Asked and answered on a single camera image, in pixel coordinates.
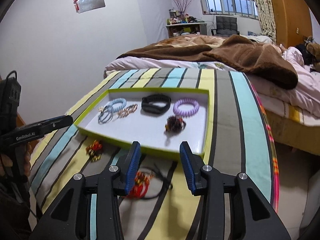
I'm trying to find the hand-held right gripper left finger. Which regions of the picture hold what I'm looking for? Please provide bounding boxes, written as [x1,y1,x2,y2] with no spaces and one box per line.
[30,141,142,240]

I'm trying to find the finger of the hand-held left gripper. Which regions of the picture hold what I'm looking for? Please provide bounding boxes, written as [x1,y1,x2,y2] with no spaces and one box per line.
[27,115,74,134]

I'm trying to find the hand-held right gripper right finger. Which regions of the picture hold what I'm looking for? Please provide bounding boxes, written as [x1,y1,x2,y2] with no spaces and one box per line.
[179,141,292,240]

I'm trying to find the yellow-green cardboard tray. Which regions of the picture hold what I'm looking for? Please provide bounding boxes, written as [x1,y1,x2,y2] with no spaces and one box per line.
[73,87,210,161]

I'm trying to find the dark beaded hair tie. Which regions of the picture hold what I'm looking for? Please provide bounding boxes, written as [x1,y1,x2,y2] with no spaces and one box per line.
[164,115,187,145]

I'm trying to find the gold chain bracelet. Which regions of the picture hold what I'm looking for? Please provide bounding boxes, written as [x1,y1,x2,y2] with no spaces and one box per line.
[116,104,138,118]

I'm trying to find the black wristband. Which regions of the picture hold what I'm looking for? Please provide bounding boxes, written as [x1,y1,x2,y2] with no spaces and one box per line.
[141,94,172,115]

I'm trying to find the purple spiral hair tie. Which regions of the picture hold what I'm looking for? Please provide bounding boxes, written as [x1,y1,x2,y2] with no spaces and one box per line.
[173,98,200,117]

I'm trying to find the blue spiral hair tie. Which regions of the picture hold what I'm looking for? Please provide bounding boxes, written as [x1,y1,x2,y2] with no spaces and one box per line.
[106,98,127,113]

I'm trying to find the person's left hand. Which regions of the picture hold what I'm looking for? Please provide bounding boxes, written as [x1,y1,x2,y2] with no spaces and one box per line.
[0,144,32,180]

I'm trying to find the striped blanket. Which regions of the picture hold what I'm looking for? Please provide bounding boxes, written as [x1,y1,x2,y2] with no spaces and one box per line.
[29,67,278,240]

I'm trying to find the bright striped cloth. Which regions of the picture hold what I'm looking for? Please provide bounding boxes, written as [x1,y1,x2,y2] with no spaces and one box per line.
[250,80,280,213]

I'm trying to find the yellow bed base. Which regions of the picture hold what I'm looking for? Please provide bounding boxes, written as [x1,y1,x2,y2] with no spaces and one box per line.
[260,102,320,155]

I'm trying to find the brown fleece blanket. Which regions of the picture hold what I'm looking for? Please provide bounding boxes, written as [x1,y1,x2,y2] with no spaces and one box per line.
[117,34,298,90]

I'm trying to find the grey desk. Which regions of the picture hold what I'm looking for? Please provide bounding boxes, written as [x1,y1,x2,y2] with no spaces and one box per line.
[165,22,207,39]

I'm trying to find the pale pink quilt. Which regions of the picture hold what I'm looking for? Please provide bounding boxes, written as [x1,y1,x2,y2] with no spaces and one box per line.
[104,35,320,120]

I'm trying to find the black office chair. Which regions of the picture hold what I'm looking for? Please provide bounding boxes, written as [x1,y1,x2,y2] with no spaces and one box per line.
[211,16,240,37]

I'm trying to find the group of desk bottles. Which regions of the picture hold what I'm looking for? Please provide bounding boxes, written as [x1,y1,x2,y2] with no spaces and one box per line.
[167,9,204,25]

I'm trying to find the black bag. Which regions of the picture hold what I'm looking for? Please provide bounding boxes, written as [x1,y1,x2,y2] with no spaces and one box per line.
[295,44,313,65]

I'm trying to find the purple flower branches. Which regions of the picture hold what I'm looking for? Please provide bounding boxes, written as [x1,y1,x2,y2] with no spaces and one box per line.
[171,0,195,14]

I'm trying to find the barred window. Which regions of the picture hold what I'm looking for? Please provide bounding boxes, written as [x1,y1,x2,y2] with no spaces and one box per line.
[199,0,259,20]

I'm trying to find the brown teddy bear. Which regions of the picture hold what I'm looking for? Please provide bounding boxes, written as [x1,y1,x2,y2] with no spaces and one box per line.
[306,36,320,70]

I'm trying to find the patterned curtain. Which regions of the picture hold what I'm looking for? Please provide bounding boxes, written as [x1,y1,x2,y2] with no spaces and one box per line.
[250,0,277,42]

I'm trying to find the wooden wardrobe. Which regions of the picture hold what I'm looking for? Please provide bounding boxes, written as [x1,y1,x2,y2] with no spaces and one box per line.
[265,0,313,48]

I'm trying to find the black cord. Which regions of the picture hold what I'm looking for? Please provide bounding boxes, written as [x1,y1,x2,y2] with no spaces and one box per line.
[147,164,173,199]

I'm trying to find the red and gold bracelet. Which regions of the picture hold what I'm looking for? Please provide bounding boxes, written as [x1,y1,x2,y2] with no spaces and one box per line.
[85,140,103,162]

